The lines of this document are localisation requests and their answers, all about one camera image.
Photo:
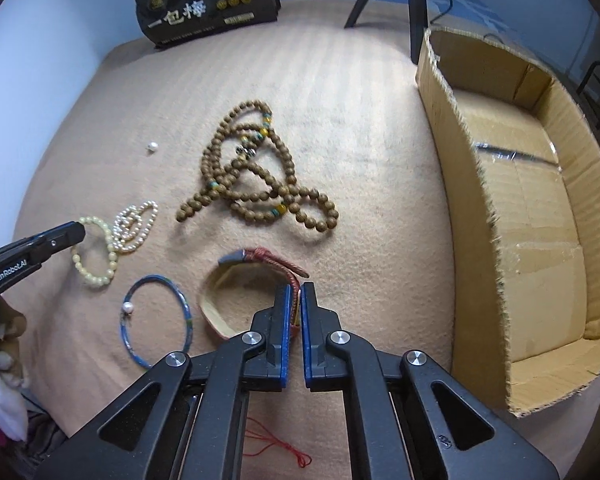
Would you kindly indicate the red string jade pendant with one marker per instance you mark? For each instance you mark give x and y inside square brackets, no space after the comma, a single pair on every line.
[256,431]

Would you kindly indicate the cardboard box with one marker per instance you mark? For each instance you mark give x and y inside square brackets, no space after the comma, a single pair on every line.
[521,170]

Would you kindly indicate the red strap wristwatch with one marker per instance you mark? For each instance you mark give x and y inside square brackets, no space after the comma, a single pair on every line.
[241,277]

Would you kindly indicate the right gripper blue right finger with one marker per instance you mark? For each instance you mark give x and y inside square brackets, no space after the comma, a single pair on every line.
[322,370]

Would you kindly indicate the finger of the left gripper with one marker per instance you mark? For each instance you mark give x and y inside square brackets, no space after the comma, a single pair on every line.
[23,257]

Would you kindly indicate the blue bangle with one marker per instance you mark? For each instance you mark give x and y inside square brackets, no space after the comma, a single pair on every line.
[127,309]

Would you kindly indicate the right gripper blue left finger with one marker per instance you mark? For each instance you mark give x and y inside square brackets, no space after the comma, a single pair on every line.
[269,369]

